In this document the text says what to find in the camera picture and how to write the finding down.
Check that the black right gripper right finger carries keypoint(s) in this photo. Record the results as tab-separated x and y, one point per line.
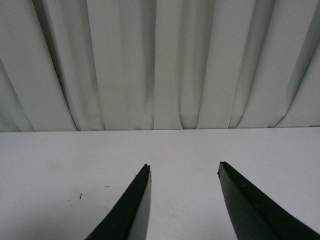
254	215

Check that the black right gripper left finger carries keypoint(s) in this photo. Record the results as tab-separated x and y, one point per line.
129	218

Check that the grey pleated curtain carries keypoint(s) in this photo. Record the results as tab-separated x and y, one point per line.
96	65

